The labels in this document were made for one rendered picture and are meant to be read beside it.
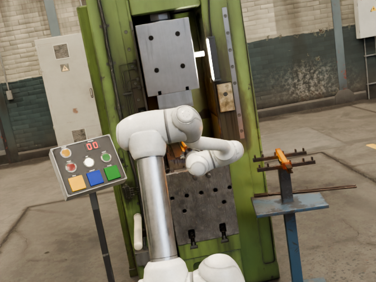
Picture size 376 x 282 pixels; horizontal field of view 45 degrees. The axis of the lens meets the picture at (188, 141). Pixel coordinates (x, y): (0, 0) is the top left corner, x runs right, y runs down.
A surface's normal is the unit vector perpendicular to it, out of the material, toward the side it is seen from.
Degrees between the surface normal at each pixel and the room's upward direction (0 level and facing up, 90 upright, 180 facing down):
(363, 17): 90
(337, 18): 90
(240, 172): 90
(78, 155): 60
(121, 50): 90
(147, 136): 75
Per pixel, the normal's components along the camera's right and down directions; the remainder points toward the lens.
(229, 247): 0.11, 0.19
